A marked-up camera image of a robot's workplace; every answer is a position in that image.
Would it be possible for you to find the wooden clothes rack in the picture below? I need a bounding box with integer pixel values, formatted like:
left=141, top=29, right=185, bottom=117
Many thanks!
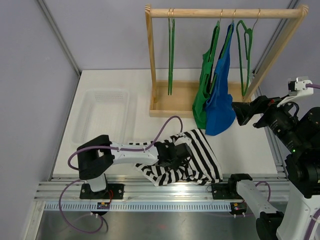
left=144, top=4, right=309, bottom=118

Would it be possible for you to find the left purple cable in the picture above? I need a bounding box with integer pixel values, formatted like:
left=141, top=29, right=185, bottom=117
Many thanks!
left=58, top=115, right=185, bottom=235

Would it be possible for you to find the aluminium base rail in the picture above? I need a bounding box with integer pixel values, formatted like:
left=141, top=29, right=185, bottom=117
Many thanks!
left=34, top=163, right=289, bottom=202

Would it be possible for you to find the empty green hanger front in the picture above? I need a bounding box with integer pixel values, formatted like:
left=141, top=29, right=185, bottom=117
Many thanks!
left=170, top=18, right=175, bottom=95

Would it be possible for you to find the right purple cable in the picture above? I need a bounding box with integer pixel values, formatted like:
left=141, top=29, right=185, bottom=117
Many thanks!
left=254, top=83, right=320, bottom=240

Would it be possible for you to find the green hanger of striped top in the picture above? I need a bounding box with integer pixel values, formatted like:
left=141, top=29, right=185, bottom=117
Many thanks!
left=235, top=8, right=261, bottom=97

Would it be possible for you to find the green tank top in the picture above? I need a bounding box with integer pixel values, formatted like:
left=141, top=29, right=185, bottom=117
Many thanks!
left=191, top=46, right=218, bottom=130

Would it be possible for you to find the blue tank top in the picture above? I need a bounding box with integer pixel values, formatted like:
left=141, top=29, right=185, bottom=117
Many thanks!
left=204, top=21, right=238, bottom=137

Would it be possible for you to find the striped black white tank top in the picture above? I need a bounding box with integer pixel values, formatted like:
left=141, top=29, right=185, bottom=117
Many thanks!
left=134, top=128, right=223, bottom=187

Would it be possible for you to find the white plastic basket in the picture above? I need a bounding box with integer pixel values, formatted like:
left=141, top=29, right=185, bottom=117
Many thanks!
left=71, top=88, right=130, bottom=145

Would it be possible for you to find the empty green hanger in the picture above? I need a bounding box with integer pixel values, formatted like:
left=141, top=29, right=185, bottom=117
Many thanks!
left=168, top=18, right=172, bottom=96
left=170, top=18, right=175, bottom=95

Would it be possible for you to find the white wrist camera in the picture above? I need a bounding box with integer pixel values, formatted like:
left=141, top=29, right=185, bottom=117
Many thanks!
left=174, top=133, right=192, bottom=147
left=277, top=76, right=314, bottom=108

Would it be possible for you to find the green hanger of blue top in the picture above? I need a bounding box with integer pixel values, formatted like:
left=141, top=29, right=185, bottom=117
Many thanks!
left=213, top=9, right=238, bottom=86

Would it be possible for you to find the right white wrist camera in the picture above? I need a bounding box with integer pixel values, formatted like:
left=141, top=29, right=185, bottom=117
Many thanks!
left=277, top=76, right=314, bottom=108

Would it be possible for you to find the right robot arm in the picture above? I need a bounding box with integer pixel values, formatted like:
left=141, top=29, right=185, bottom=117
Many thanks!
left=226, top=95, right=320, bottom=240

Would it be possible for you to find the empty green hanger back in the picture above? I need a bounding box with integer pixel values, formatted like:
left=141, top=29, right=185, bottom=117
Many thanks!
left=168, top=18, right=172, bottom=96

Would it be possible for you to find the purple cable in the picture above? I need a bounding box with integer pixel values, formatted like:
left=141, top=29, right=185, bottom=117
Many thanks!
left=58, top=115, right=185, bottom=235
left=254, top=83, right=320, bottom=240

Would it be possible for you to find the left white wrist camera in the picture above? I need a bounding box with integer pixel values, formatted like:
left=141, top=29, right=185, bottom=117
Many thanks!
left=174, top=133, right=192, bottom=147

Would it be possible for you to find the white slotted cable duct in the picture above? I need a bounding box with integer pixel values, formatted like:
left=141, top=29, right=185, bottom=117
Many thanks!
left=44, top=201, right=231, bottom=212

